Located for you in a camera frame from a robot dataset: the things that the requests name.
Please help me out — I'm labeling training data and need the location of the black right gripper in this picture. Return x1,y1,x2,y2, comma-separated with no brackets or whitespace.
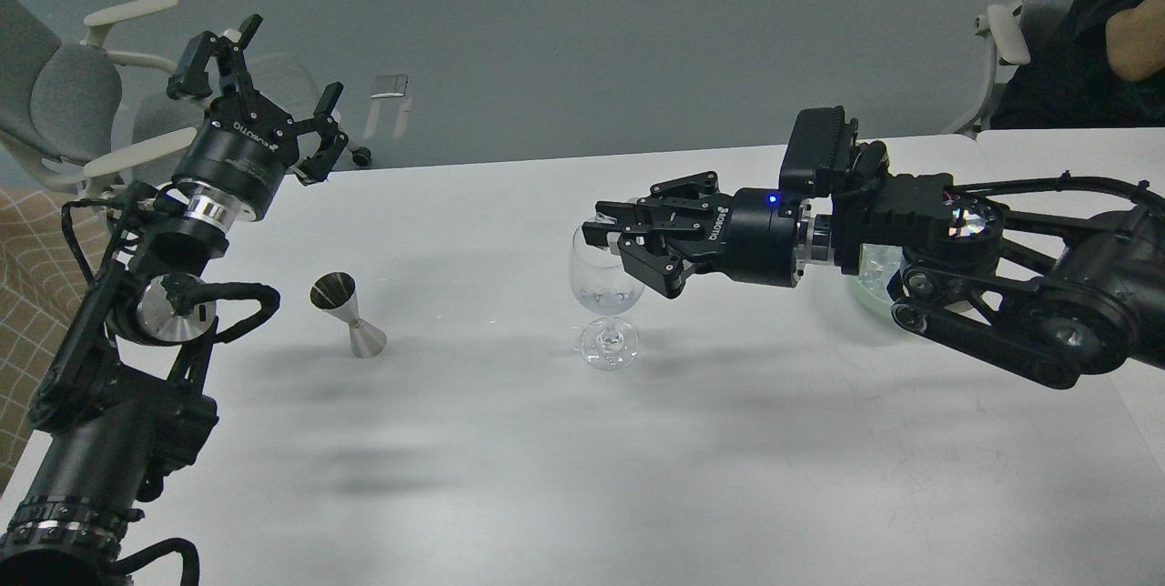
583,171,805,299

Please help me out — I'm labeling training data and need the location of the clear wine glass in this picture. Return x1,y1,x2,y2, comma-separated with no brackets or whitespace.
567,226,644,370

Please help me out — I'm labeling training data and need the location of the seated person in black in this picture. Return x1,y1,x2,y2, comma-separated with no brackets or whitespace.
990,0,1164,130

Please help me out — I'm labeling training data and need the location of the steel cocktail jigger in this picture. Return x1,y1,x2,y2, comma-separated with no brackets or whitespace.
309,271,388,359

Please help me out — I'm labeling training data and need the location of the green ice bowl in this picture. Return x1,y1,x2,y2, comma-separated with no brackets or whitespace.
848,245,904,329

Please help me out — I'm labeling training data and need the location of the beige checkered cushion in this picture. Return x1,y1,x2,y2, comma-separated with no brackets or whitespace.
1,188,85,486

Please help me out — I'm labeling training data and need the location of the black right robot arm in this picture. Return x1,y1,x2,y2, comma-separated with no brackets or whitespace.
583,106,1164,389

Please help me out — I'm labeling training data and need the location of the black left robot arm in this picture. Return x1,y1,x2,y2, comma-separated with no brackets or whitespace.
3,15,350,585

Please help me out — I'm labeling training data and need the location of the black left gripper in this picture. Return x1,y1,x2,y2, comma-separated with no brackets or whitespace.
167,14,350,221

